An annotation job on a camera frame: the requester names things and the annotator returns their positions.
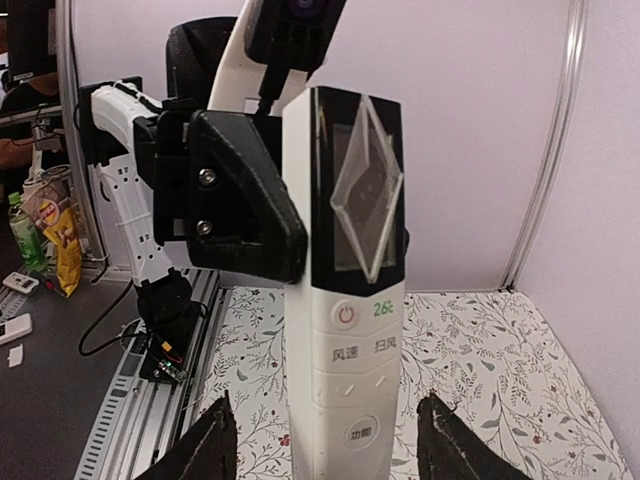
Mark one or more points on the white remote on desk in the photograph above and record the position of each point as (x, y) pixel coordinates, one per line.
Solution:
(23, 284)

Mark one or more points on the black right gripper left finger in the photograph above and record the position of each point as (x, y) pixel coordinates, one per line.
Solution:
(208, 451)

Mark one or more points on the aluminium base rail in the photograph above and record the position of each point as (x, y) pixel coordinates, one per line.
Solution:
(139, 420)

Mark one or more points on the floral patterned table mat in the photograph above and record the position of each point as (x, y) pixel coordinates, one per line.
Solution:
(491, 357)

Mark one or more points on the white air conditioner remote control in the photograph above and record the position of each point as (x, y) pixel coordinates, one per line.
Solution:
(343, 166)

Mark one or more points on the left aluminium corner post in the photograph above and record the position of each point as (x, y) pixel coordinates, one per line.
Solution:
(69, 96)

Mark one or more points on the right aluminium corner post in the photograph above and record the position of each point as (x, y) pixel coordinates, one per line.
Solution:
(567, 89)

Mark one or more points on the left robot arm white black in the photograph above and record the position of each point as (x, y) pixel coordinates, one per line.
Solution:
(164, 295)

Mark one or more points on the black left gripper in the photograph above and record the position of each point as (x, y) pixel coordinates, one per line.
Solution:
(217, 187)

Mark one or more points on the green drink bottle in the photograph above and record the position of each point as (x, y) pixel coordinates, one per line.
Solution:
(26, 235)

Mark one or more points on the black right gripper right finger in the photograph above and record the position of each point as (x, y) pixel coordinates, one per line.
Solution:
(448, 449)

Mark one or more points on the black office chair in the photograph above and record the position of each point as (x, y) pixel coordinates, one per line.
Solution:
(193, 53)

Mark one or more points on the yellow chips bag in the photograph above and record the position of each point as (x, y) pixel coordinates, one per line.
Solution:
(51, 211)

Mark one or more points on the small white plastic piece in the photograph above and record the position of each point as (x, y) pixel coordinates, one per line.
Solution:
(16, 356)

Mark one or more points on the aluminium corner post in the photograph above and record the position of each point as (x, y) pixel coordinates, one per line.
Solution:
(567, 89)
(69, 96)

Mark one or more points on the white remote at edge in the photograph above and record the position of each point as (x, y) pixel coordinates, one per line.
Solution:
(15, 328)

